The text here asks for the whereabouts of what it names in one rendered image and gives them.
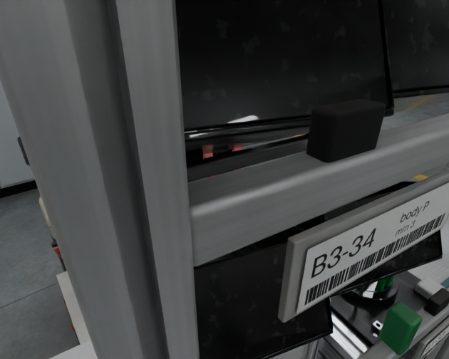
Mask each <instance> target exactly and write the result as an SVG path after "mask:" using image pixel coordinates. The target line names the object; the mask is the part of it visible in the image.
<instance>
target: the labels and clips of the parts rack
mask: <svg viewBox="0 0 449 359"><path fill-rule="evenodd" d="M385 111H386V105H385V104H384V103H380V102H376V101H373V100H367V99H358V100H351V101H346V102H342V103H334V104H330V105H323V106H319V107H315V108H314V109H313V110H312V112H311V122H310V127H309V133H307V134H305V135H306V136H308V142H307V147H306V153H307V155H309V156H312V157H314V158H316V159H318V160H320V161H322V162H327V163H329V162H334V161H337V160H341V159H344V158H347V157H350V156H353V155H357V154H360V153H362V152H367V151H369V150H374V149H375V148H376V144H377V141H378V136H379V133H380V130H381V126H382V122H383V117H384V114H385ZM200 163H203V152H194V153H188V154H186V164H187V167H189V166H192V165H197V164H200ZM448 215H449V168H448V169H446V170H443V171H442V172H439V173H437V174H435V175H432V176H430V177H427V178H425V179H422V180H421V181H419V182H416V183H414V184H411V185H409V186H407V187H404V188H403V189H400V190H398V191H395V192H393V193H391V194H388V195H386V196H384V197H382V198H379V199H377V200H374V201H372V202H369V203H368V204H365V205H363V206H361V207H358V208H356V209H353V210H351V211H350V212H347V213H345V214H342V215H340V216H338V217H335V218H333V219H330V220H328V221H326V222H324V223H322V224H319V225H317V226H315V227H312V228H310V229H307V230H305V231H303V232H300V233H298V234H296V235H294V236H291V237H289V238H288V242H287V252H286V258H285V264H284V274H283V280H282V290H281V296H280V302H279V312H278V318H279V320H280V321H281V322H283V323H285V322H287V321H288V320H290V319H292V318H293V317H295V316H297V315H299V314H300V313H302V312H303V311H305V310H306V309H308V308H310V307H312V306H313V305H315V304H317V303H318V302H320V301H322V300H324V299H325V298H327V297H328V296H330V295H331V294H333V293H335V292H337V291H338V290H340V289H342V288H343V287H345V286H347V285H349V284H350V283H352V282H353V281H355V280H356V279H359V278H360V277H362V276H363V275H365V274H367V273H368V272H370V271H372V270H374V269H375V268H377V267H378V266H380V265H381V264H384V263H385V262H387V261H388V260H390V259H392V258H393V257H395V256H397V255H399V254H400V253H402V252H403V251H405V250H406V249H409V248H410V247H412V246H413V245H415V244H417V243H418V242H420V241H422V240H424V239H425V238H427V237H428V236H430V235H431V234H434V233H435V232H437V231H438V230H440V229H442V228H443V227H444V225H445V222H446V220H447V218H448ZM448 304H449V291H447V290H446V289H444V288H442V289H440V290H439V291H437V292H436V293H435V294H433V295H432V296H431V297H430V298H429V299H428V301H427V303H426V305H425V308H424V310H425V311H427V312H428V313H429V314H430V315H432V316H436V315H437V314H438V313H440V312H441V311H442V310H443V309H444V308H445V307H446V306H447V305H448ZM421 322H422V318H421V317H420V316H419V315H418V314H417V313H416V312H414V311H413V310H411V309H410V308H409V307H407V306H406V305H405V304H404V303H402V302H400V301H399V302H397V303H395V304H394V305H393V306H391V307H390V308H389V310H388V314H387V316H386V319H385V321H384V323H383V326H382V329H381V332H380V333H379V336H378V337H379V339H380V340H382V341H383V342H384V343H385V344H386V345H387V346H388V347H390V348H391V349H392V350H393V351H394V352H395V353H396V354H397V355H402V354H403V353H404V352H405V351H406V350H408V349H409V347H410V344H411V342H412V340H413V338H414V336H415V334H416V332H417V330H418V328H419V326H420V324H421ZM448 335H449V317H448V318H446V319H445V320H444V321H443V322H442V323H441V324H440V325H439V326H438V327H437V328H435V329H434V330H433V331H432V332H431V333H429V334H428V335H427V336H426V337H425V338H424V339H423V340H422V341H421V342H420V344H419V346H418V347H417V349H416V351H415V353H414V355H413V357H412V359H424V357H425V356H427V354H429V353H430V352H431V351H432V350H433V349H434V348H435V347H436V346H437V345H438V344H440V343H441V342H442V341H443V340H444V339H445V338H446V337H447V336H448Z"/></svg>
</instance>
